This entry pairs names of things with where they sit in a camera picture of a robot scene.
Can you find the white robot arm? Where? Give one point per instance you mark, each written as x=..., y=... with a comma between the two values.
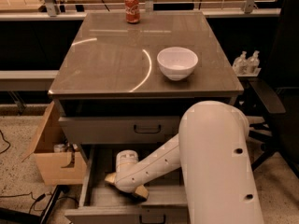
x=211, y=150

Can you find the open grey middle drawer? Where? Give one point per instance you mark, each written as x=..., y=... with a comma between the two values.
x=101, y=203

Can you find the closed grey top drawer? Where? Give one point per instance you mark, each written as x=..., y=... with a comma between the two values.
x=119, y=130

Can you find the grey metal drawer cabinet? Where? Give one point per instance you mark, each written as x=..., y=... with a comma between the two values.
x=111, y=69

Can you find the white jar in box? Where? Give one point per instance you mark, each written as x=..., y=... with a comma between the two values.
x=59, y=148

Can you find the brown cardboard box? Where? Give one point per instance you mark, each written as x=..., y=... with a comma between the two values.
x=56, y=168

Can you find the white ceramic bowl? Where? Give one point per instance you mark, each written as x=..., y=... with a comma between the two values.
x=177, y=63

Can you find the right clear sanitizer bottle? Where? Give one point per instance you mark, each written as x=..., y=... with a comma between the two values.
x=253, y=62

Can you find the black office chair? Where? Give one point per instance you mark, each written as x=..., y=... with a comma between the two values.
x=275, y=93

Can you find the red coca-cola can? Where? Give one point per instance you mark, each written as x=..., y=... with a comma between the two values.
x=132, y=11

